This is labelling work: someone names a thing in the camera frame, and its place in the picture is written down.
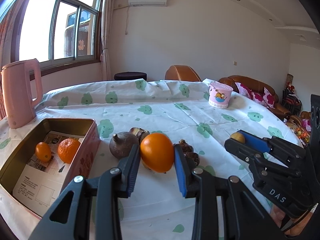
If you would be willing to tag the large bumpy tangerine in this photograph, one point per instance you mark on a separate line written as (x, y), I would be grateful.
(67, 149)

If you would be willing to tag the sugarcane piece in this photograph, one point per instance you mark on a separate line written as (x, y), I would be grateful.
(139, 133)

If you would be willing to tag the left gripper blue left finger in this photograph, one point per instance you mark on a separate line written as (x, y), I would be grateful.
(129, 168)

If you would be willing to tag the pink electric kettle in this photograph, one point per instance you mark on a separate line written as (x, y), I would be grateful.
(18, 101)

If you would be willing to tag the small yellow-brown longan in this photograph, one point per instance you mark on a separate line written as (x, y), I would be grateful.
(238, 137)

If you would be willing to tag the pink floral cushion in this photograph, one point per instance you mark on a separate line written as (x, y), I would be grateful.
(265, 99)

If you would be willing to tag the brown leather sofa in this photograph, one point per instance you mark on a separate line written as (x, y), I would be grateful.
(257, 86)

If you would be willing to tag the dark round stool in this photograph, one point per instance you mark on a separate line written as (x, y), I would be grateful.
(123, 76)

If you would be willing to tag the printed leaflet in tin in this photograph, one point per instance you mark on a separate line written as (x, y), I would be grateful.
(40, 183)

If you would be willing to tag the dark wrinkled date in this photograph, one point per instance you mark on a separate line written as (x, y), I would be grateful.
(193, 156)
(185, 147)

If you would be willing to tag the small smooth orange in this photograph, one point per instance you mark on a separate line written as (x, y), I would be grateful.
(43, 152)

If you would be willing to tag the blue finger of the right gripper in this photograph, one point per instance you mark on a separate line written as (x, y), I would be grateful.
(242, 151)
(255, 142)

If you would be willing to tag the brown round mangosteen fruit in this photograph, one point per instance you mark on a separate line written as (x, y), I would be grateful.
(121, 143)

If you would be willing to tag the pink cartoon cup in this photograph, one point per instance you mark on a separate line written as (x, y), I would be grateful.
(219, 94)

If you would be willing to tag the brown leather chair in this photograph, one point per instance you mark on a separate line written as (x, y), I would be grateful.
(182, 73)

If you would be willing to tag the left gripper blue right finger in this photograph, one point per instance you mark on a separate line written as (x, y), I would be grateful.
(184, 171)

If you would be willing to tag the window with brown frame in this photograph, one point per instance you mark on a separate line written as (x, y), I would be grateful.
(60, 34)

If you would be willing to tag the pink right curtain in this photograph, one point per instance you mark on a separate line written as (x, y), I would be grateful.
(106, 22)

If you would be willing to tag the dark side shelf with items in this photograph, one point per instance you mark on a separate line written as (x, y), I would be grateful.
(298, 121)

